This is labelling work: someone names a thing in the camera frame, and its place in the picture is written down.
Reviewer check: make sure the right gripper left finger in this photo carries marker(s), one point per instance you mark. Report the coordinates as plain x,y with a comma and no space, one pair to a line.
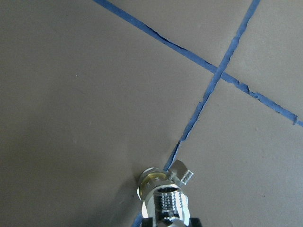
147,222

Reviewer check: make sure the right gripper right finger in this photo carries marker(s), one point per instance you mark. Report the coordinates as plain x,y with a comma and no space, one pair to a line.
194,222

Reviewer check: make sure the small metal valve handle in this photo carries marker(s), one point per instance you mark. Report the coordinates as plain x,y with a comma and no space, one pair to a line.
170,208

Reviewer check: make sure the white PPR valve fitting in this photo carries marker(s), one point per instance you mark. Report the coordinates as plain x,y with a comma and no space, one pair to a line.
152,179

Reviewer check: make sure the brown paper table cover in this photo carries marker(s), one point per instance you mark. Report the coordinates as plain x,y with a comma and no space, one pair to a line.
92,93

